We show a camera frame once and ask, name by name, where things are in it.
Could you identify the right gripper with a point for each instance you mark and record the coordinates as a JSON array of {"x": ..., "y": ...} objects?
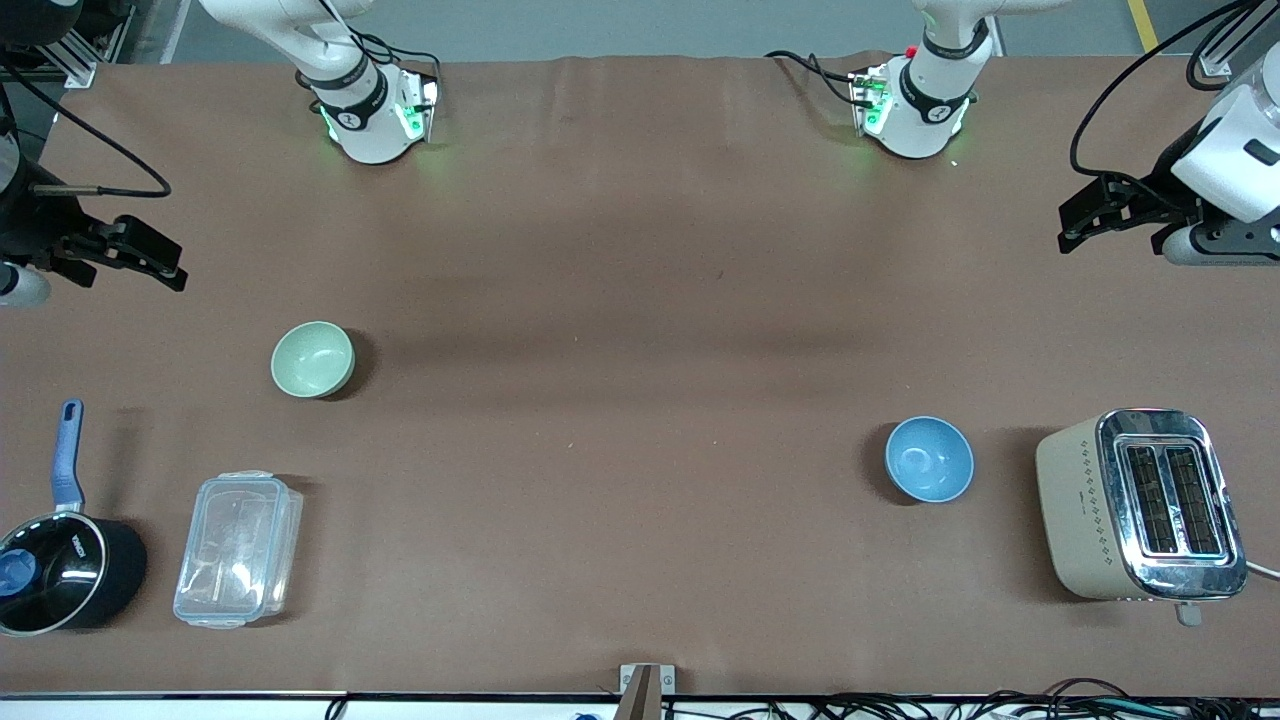
[{"x": 28, "y": 226}]

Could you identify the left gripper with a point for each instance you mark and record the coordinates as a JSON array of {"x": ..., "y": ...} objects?
[{"x": 1161, "y": 203}]

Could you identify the green bowl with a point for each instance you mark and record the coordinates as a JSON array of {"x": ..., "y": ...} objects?
[{"x": 312, "y": 358}]

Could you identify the blue bowl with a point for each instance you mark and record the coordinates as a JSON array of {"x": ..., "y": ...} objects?
[{"x": 928, "y": 458}]

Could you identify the beige chrome toaster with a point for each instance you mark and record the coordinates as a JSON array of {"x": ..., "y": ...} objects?
[{"x": 1100, "y": 500}]

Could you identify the clear plastic food container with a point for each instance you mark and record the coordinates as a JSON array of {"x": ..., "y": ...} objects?
[{"x": 238, "y": 550}]

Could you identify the glass lid blue knob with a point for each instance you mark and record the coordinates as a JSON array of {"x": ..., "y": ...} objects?
[{"x": 45, "y": 575}]

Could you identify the brown table cloth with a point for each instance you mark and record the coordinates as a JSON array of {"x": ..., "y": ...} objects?
[{"x": 640, "y": 300}]

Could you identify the aluminium frame profile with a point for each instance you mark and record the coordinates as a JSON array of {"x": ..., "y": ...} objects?
[
  {"x": 70, "y": 45},
  {"x": 1225, "y": 45}
]

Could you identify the metal table edge bracket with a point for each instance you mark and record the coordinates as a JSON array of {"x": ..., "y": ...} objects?
[{"x": 647, "y": 690}]

